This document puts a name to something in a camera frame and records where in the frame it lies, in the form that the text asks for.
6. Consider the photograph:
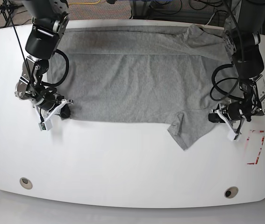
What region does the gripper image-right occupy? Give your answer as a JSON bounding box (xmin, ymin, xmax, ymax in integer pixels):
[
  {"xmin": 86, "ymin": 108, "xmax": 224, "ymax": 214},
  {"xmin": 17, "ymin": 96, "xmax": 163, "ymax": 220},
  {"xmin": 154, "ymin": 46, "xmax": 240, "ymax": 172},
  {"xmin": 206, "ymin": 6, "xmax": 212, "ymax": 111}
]
[{"xmin": 208, "ymin": 104, "xmax": 245, "ymax": 123}]

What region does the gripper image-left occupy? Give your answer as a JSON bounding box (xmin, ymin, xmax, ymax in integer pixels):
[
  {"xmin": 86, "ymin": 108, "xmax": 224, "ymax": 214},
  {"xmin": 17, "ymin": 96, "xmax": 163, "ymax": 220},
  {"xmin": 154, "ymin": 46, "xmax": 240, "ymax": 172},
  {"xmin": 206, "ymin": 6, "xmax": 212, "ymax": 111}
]
[{"xmin": 37, "ymin": 98, "xmax": 71, "ymax": 119}]

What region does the grey T-shirt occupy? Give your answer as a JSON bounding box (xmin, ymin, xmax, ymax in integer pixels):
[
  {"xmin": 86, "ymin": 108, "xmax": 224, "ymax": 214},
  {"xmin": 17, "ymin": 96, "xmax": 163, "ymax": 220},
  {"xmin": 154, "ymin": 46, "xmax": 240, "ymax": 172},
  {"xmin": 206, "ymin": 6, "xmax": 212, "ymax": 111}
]
[{"xmin": 57, "ymin": 25, "xmax": 229, "ymax": 149}]

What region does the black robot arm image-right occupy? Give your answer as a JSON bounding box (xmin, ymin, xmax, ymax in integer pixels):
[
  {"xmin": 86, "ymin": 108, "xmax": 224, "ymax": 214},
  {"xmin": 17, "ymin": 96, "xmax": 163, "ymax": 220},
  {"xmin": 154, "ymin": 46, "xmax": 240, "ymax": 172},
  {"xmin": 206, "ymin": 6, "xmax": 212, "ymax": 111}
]
[{"xmin": 208, "ymin": 0, "xmax": 265, "ymax": 123}]

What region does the black robot arm image-left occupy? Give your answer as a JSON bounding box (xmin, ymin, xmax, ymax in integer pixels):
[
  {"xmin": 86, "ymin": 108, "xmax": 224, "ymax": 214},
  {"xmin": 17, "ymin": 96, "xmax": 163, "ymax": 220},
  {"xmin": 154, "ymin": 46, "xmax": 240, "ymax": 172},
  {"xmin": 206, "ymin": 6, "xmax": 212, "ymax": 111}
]
[{"xmin": 17, "ymin": 0, "xmax": 228, "ymax": 123}]

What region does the red tape rectangle marking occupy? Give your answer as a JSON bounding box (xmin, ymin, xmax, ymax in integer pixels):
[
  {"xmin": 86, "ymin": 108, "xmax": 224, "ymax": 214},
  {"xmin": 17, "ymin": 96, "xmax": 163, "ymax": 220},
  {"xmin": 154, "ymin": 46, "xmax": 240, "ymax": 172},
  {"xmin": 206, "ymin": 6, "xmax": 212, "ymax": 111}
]
[{"xmin": 245, "ymin": 130, "xmax": 265, "ymax": 165}]

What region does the black tripod stand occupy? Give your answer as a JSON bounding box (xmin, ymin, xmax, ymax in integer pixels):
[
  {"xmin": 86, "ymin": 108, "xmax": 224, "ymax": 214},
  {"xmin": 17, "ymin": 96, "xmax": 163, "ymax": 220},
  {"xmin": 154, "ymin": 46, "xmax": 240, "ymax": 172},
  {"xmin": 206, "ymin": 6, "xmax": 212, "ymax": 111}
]
[{"xmin": 0, "ymin": 0, "xmax": 24, "ymax": 28}]

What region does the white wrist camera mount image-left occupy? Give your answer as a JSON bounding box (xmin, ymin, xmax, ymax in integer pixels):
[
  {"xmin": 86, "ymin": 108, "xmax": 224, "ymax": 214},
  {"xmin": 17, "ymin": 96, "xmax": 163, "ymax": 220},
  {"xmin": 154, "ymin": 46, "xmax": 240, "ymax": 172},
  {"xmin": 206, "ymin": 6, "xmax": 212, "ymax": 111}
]
[{"xmin": 36, "ymin": 99, "xmax": 73, "ymax": 131}]

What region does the white wrist camera mount image-right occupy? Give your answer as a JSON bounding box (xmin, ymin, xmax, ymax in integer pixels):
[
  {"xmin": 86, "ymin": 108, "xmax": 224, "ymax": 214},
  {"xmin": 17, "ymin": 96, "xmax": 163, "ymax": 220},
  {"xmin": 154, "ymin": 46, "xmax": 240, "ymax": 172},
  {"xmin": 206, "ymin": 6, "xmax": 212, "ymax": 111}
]
[{"xmin": 211, "ymin": 109, "xmax": 244, "ymax": 141}]

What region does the right table cable grommet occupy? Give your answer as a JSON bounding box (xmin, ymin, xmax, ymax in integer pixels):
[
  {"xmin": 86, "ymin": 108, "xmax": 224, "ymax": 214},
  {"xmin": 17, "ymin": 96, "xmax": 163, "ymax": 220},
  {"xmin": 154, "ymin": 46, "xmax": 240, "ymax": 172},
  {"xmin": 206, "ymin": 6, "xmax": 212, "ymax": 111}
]
[{"xmin": 224, "ymin": 186, "xmax": 238, "ymax": 199}]

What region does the table cable grommet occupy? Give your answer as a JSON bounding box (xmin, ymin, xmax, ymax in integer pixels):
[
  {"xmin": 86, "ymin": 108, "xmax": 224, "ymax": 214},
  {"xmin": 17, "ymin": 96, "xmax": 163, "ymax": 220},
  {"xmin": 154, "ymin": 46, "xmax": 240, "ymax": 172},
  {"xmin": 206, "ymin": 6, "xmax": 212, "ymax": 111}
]
[
  {"xmin": 224, "ymin": 186, "xmax": 238, "ymax": 199},
  {"xmin": 20, "ymin": 177, "xmax": 33, "ymax": 190}
]

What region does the left table cable grommet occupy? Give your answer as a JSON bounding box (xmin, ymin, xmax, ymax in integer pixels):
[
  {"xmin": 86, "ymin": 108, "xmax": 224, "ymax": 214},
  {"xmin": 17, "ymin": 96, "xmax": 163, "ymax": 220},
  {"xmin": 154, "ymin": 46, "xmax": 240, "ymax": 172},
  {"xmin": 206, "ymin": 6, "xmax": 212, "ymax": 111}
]
[{"xmin": 20, "ymin": 177, "xmax": 33, "ymax": 190}]

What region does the yellow cable on floor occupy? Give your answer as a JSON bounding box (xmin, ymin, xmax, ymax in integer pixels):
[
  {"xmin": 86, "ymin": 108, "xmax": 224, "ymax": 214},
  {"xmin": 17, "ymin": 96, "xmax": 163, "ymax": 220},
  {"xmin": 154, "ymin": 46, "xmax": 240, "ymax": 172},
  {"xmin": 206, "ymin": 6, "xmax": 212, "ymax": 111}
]
[{"xmin": 70, "ymin": 0, "xmax": 101, "ymax": 7}]

